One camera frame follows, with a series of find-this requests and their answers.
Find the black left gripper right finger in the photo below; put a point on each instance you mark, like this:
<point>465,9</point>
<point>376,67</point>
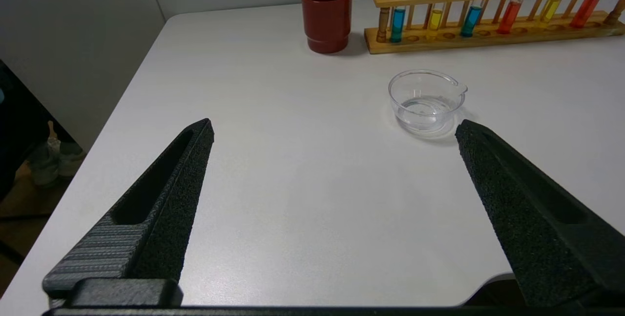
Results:
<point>537,218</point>

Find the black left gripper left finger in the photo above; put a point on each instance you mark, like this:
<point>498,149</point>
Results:
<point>161,199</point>

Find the yellow pigment glass test tube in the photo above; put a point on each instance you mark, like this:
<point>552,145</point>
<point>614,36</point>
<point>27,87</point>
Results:
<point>435,19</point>
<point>550,9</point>

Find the blue pigment glass test tube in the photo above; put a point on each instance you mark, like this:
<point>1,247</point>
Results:
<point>398,25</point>
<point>471,22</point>

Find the wooden test tube rack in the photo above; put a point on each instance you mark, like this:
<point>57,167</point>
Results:
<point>488,41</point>

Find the red pigment glass test tube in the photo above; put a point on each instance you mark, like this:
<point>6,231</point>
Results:
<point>584,11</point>
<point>509,17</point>

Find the grey shoe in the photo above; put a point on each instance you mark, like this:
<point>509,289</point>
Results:
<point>72,157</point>
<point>44,169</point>

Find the clear glass dish with spout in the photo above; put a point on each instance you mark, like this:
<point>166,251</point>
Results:
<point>426,106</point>

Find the dark red plastic cup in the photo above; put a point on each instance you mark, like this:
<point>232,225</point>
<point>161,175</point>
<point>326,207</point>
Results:
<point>326,18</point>

